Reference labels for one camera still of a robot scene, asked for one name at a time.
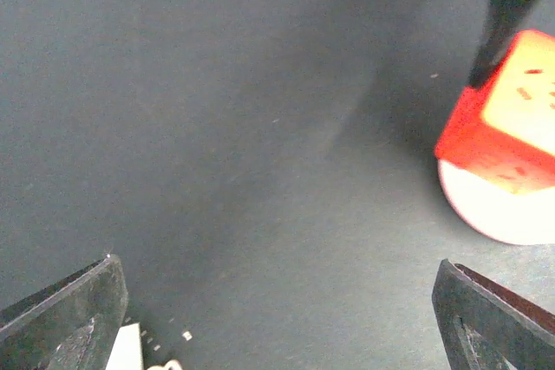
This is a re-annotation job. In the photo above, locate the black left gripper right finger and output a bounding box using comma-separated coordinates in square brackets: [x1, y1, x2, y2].
[432, 259, 554, 369]

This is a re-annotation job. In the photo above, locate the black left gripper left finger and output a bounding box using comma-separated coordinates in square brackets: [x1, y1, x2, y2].
[1, 255, 128, 369]

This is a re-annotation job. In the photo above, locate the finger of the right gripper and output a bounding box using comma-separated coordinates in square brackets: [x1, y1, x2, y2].
[468, 0, 538, 88]

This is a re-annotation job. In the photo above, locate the pink round power strip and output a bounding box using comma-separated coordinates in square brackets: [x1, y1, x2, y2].
[437, 159, 554, 245]

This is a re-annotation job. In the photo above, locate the red plug adapter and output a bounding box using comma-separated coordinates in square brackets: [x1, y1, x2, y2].
[434, 30, 554, 195]

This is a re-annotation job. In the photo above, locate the pink plug adapter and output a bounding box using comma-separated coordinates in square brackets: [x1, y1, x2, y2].
[105, 321, 184, 370]

